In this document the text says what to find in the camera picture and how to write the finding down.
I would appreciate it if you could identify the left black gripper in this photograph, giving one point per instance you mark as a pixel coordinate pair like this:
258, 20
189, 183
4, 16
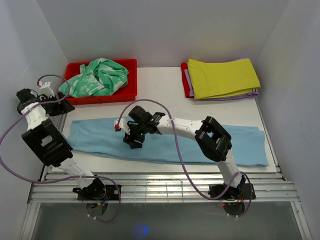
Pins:
65, 107

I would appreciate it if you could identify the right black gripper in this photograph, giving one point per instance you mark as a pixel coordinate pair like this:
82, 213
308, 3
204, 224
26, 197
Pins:
130, 139

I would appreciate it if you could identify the light blue trousers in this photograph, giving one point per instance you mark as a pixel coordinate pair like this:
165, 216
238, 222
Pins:
98, 137

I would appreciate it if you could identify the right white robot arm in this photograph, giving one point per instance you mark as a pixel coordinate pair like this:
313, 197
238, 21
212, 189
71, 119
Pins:
213, 140

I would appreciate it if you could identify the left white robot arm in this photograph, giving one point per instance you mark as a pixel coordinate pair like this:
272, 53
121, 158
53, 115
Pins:
50, 145

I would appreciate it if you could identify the green white patterned trousers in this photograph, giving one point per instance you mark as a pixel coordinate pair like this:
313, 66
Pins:
101, 77

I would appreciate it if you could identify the red folded trousers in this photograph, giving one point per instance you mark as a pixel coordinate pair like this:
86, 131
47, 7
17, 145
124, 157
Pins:
186, 81

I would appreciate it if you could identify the yellow folded trousers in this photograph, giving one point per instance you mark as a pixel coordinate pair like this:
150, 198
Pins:
222, 77

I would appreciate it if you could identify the lilac folded trousers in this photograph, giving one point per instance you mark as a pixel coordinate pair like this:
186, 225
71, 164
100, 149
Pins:
190, 85

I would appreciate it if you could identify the red plastic bin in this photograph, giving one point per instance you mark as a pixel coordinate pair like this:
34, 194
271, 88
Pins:
125, 94

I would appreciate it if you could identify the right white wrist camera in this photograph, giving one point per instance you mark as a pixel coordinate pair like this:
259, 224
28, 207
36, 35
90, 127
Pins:
121, 124

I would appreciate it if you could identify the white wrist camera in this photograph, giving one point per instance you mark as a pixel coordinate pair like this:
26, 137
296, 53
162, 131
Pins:
45, 91
121, 124

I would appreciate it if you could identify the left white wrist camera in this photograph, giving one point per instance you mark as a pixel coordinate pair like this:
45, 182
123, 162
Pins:
45, 91

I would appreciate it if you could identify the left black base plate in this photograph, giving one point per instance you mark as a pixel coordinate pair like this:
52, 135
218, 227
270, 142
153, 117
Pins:
109, 192

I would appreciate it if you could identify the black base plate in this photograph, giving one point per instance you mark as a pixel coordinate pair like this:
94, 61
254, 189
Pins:
109, 192
247, 192

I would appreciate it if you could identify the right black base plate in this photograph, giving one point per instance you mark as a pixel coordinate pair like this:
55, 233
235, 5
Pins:
247, 192

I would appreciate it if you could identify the aluminium rail frame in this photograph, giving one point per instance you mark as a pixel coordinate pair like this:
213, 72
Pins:
164, 183

